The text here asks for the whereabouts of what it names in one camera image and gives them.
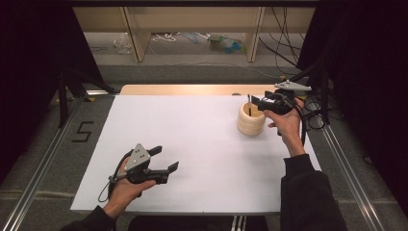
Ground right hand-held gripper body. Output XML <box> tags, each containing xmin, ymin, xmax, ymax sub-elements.
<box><xmin>261</xmin><ymin>80</ymin><xmax>312</xmax><ymax>116</ymax></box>

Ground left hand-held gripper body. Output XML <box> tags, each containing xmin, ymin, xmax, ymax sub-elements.
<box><xmin>112</xmin><ymin>142</ymin><xmax>169</xmax><ymax>186</ymax></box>

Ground cream ribbed brush holder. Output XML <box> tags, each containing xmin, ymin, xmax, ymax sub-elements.
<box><xmin>237</xmin><ymin>101</ymin><xmax>268</xmax><ymax>137</ymax></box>

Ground person's right hand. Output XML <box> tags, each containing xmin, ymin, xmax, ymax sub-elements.
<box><xmin>268</xmin><ymin>97</ymin><xmax>306</xmax><ymax>158</ymax></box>

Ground person's left hand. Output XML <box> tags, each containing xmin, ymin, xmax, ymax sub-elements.
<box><xmin>103</xmin><ymin>157</ymin><xmax>157</xmax><ymax>220</ymax></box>

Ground white table mat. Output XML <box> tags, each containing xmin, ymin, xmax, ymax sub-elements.
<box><xmin>70</xmin><ymin>94</ymin><xmax>321</xmax><ymax>214</ymax></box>

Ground black stand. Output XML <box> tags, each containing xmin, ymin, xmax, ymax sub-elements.
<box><xmin>57</xmin><ymin>65</ymin><xmax>115</xmax><ymax>129</ymax></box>
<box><xmin>288</xmin><ymin>61</ymin><xmax>332</xmax><ymax>126</ymax></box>

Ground pile of coloured toys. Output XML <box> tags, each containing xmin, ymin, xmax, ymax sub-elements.
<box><xmin>207</xmin><ymin>33</ymin><xmax>247</xmax><ymax>55</ymax></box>

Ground black curtain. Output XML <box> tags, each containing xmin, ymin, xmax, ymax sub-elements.
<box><xmin>297</xmin><ymin>0</ymin><xmax>408</xmax><ymax>206</ymax></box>
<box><xmin>0</xmin><ymin>0</ymin><xmax>104</xmax><ymax>181</ymax></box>

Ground beige wooden shelf unit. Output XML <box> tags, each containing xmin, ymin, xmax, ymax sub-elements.
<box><xmin>72</xmin><ymin>6</ymin><xmax>317</xmax><ymax>64</ymax></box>

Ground clear plastic bag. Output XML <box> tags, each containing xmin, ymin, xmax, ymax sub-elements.
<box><xmin>113</xmin><ymin>33</ymin><xmax>133</xmax><ymax>55</ymax></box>

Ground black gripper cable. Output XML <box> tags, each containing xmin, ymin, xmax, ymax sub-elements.
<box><xmin>299</xmin><ymin>95</ymin><xmax>325</xmax><ymax>146</ymax></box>
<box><xmin>97</xmin><ymin>150</ymin><xmax>133</xmax><ymax>204</ymax></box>

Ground hanging black cables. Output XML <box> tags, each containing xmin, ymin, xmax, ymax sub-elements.
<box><xmin>259</xmin><ymin>6</ymin><xmax>307</xmax><ymax>69</ymax></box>

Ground metal floor rail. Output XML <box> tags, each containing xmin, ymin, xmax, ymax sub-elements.
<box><xmin>307</xmin><ymin>102</ymin><xmax>408</xmax><ymax>231</ymax></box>
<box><xmin>0</xmin><ymin>90</ymin><xmax>116</xmax><ymax>231</ymax></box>

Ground white coiled cable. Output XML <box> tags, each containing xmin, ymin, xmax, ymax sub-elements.
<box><xmin>151</xmin><ymin>32</ymin><xmax>181</xmax><ymax>43</ymax></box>

